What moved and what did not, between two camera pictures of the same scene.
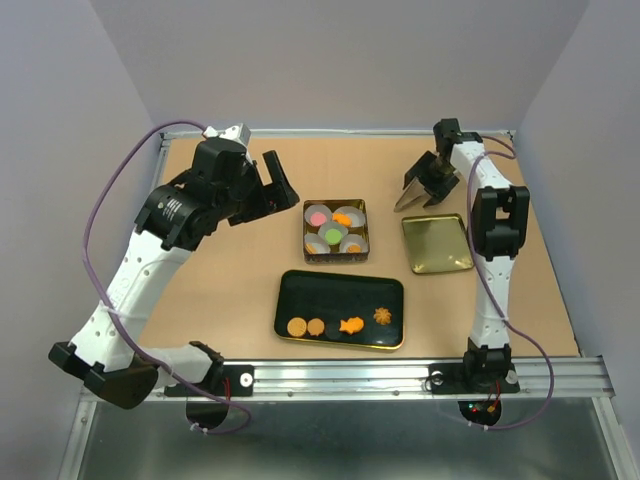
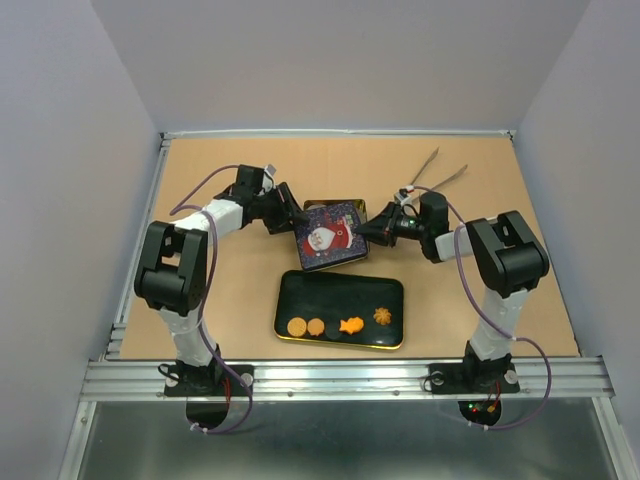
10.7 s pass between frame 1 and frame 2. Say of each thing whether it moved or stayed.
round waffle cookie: stayed
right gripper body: moved
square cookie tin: stayed
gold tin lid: moved
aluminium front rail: stayed
